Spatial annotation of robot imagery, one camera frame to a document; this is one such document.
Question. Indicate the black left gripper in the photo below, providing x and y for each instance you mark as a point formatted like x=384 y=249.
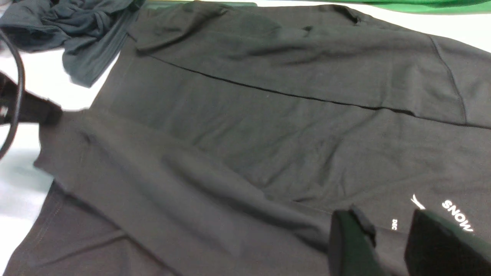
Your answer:
x=32 y=110

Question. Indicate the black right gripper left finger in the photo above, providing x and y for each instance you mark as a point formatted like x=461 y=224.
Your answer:
x=352 y=244

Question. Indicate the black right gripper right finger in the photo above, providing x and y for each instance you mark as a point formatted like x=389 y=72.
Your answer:
x=437 y=247

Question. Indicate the dark teal crumpled garment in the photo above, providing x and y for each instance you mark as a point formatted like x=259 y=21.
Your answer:
x=91 y=32

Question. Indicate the green backdrop cloth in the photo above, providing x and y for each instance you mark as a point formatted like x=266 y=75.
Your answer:
x=424 y=7

